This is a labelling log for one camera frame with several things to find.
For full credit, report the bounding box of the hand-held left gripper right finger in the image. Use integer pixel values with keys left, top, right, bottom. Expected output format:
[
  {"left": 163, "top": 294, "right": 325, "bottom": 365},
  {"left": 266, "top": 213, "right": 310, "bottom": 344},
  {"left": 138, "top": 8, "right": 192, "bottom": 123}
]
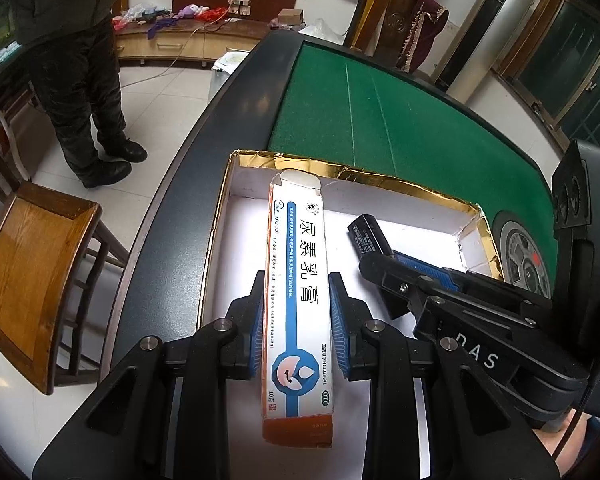
[{"left": 328, "top": 271, "right": 563, "bottom": 480}]

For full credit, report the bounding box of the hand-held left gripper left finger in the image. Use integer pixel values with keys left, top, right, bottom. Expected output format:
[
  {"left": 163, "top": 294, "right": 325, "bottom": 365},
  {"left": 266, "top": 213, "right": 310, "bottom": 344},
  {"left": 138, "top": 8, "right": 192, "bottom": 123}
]
[{"left": 32, "top": 271, "right": 267, "bottom": 480}]

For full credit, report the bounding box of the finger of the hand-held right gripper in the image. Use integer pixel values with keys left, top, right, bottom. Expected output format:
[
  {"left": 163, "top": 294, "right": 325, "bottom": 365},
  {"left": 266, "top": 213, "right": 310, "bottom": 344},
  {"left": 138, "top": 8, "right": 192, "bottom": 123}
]
[
  {"left": 392, "top": 252, "right": 553, "bottom": 311},
  {"left": 358, "top": 253, "right": 433, "bottom": 335}
]

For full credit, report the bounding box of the white orange ointment box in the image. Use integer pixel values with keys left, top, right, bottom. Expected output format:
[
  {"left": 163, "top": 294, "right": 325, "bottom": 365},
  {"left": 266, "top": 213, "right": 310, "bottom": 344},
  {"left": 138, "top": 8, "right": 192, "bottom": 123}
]
[{"left": 261, "top": 170, "right": 335, "bottom": 448}]

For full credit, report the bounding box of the gold foil cardboard box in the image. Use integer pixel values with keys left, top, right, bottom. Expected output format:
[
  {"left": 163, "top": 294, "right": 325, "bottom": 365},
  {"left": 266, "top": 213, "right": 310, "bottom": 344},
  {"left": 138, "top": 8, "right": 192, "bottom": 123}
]
[{"left": 197, "top": 148, "right": 505, "bottom": 333}]

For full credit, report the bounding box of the person's right forearm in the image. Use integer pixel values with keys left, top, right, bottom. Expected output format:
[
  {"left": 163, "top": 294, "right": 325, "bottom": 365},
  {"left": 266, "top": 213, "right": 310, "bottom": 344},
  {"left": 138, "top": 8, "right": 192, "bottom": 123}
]
[{"left": 530, "top": 407, "right": 591, "bottom": 480}]

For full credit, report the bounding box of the round mahjong control panel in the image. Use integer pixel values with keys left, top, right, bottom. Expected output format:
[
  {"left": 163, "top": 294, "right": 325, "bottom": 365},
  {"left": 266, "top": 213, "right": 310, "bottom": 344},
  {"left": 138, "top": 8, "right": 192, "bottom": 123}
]
[{"left": 492, "top": 210, "right": 554, "bottom": 302}]

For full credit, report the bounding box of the green felt mahjong table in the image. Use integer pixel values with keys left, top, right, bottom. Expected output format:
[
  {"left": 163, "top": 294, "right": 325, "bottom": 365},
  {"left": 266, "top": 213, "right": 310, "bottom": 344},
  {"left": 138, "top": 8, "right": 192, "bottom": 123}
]
[{"left": 97, "top": 29, "right": 557, "bottom": 480}]

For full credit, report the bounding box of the light wooden chair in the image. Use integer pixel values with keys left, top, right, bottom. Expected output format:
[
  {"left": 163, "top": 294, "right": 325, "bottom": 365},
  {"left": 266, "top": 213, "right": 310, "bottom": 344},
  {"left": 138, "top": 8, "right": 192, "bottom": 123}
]
[{"left": 0, "top": 180, "right": 131, "bottom": 396}]

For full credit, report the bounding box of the maroon fringed cloth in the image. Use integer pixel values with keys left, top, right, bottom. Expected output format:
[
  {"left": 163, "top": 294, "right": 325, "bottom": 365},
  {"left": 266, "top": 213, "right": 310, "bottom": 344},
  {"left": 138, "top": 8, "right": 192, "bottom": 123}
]
[{"left": 394, "top": 0, "right": 451, "bottom": 74}]

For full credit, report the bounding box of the tower air conditioner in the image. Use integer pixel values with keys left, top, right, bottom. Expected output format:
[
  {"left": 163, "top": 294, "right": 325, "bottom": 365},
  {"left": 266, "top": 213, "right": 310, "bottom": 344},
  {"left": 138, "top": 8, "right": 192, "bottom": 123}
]
[{"left": 434, "top": 0, "right": 537, "bottom": 105}]

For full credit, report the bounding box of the white plastic bag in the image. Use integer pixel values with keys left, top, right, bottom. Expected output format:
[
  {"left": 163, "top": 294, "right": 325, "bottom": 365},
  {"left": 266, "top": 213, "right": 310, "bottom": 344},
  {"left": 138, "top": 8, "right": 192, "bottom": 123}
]
[{"left": 311, "top": 18, "right": 349, "bottom": 47}]

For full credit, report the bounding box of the wooden framed window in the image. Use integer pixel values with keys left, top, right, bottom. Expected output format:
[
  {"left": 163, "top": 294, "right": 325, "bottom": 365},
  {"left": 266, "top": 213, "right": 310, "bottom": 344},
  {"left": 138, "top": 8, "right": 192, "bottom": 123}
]
[{"left": 494, "top": 0, "right": 600, "bottom": 152}]

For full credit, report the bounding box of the dark wooden armchair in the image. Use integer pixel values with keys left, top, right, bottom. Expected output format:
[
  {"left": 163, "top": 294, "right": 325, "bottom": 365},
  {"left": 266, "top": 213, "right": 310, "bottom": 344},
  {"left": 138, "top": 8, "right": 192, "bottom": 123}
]
[{"left": 344, "top": 0, "right": 451, "bottom": 77}]

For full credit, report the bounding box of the small cardboard box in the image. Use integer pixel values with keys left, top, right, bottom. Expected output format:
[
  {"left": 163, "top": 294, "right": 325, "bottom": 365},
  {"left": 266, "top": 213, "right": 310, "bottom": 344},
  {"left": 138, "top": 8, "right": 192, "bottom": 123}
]
[{"left": 278, "top": 8, "right": 307, "bottom": 29}]

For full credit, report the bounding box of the low wooden television cabinet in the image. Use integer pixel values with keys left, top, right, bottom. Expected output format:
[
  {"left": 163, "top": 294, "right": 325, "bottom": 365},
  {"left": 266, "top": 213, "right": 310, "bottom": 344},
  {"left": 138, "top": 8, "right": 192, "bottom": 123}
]
[{"left": 112, "top": 10, "right": 281, "bottom": 67}]

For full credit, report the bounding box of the purple cloth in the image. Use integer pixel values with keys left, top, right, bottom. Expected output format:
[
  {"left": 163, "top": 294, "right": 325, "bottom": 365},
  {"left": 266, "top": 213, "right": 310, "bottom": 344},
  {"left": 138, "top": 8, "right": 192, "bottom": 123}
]
[{"left": 147, "top": 17, "right": 182, "bottom": 40}]

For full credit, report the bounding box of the pile of colourful clothes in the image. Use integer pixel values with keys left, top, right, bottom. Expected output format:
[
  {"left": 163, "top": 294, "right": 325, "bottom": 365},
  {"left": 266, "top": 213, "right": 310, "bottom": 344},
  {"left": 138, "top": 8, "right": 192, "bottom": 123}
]
[{"left": 111, "top": 4, "right": 177, "bottom": 32}]

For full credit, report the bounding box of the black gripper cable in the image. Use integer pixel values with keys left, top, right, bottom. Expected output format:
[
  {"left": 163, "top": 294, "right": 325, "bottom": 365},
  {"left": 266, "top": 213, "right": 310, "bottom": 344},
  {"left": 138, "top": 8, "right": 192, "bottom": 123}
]
[{"left": 550, "top": 300, "right": 600, "bottom": 466}]

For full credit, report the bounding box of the white floor cable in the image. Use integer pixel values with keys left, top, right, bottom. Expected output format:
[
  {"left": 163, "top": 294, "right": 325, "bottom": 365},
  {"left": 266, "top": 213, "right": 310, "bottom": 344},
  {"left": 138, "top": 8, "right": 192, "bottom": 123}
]
[{"left": 120, "top": 19, "right": 231, "bottom": 92}]

